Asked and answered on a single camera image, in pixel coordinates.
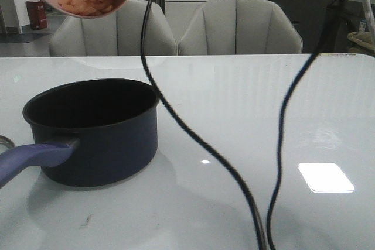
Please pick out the dark blue saucepan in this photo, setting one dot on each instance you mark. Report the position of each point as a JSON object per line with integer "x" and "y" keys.
{"x": 88, "y": 133}

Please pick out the orange ham slices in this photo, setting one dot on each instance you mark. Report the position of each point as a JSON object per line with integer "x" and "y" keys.
{"x": 87, "y": 7}

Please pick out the glass lid with blue knob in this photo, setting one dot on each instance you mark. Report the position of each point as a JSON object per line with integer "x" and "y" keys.
{"x": 5, "y": 144}

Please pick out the right grey upholstered chair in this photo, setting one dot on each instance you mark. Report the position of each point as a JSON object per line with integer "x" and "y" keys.
{"x": 229, "y": 27}

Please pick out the grey upholstered chair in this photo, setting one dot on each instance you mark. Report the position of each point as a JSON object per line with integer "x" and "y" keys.
{"x": 118, "y": 34}
{"x": 229, "y": 27}

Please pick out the left grey upholstered chair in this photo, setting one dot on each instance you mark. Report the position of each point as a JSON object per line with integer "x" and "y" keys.
{"x": 118, "y": 34}

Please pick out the red bin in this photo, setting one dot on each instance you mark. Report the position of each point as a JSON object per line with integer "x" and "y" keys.
{"x": 36, "y": 14}

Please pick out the dark side table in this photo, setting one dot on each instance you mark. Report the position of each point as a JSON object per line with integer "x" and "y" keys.
{"x": 352, "y": 19}

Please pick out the beige cushion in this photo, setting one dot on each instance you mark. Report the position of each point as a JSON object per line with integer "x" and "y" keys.
{"x": 361, "y": 43}

